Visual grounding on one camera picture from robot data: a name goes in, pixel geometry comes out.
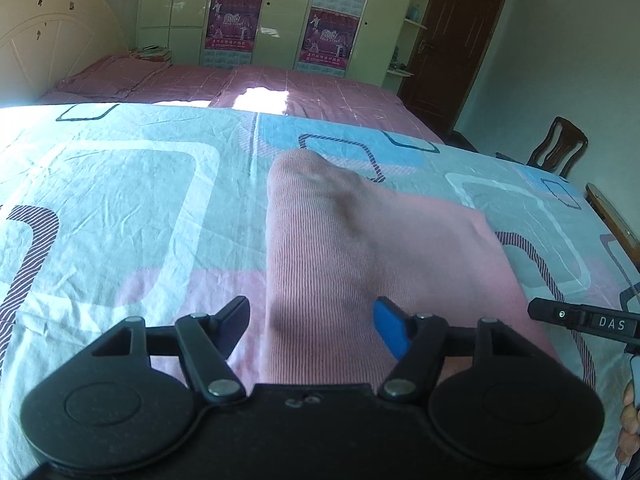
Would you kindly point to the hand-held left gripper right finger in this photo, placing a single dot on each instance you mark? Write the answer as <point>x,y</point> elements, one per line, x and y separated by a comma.
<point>392,327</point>

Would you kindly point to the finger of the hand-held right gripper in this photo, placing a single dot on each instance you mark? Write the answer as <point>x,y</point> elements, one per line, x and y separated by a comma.
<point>555,314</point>

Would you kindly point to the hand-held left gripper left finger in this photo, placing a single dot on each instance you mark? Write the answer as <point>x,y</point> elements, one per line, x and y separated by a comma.
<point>235,316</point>

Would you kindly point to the pink sweatshirt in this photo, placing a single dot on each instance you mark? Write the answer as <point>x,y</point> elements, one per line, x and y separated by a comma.
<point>360,260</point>

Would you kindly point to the person's right hand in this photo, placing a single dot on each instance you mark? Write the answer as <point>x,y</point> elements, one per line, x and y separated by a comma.
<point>629,420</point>

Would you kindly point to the wooden bed footboard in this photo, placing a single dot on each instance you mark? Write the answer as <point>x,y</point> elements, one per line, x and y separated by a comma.
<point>612,215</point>

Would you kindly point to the patterned bed sheet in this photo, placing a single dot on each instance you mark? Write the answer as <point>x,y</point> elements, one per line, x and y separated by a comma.
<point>125,200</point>

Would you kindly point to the dark wooden chair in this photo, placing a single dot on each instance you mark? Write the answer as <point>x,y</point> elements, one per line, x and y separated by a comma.
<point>557,147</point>

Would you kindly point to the pink checked bed sheet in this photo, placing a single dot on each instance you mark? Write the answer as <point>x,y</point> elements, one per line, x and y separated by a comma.
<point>310,87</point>

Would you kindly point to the pink pillow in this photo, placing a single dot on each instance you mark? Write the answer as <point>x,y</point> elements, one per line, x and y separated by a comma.
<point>110,77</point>

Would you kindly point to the stack of books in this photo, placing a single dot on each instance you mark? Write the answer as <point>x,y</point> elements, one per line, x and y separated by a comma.
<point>150,54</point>

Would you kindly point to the brown wooden door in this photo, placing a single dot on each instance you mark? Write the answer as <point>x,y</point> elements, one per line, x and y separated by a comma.
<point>450,45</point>

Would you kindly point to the cream wardrobe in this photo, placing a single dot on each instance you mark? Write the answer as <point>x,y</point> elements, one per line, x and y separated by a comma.
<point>285,15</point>

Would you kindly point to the blue bottle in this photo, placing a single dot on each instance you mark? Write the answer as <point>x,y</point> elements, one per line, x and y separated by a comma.
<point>413,11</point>

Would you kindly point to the cream wooden headboard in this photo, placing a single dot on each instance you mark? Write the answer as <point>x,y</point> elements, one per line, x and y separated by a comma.
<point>50,40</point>

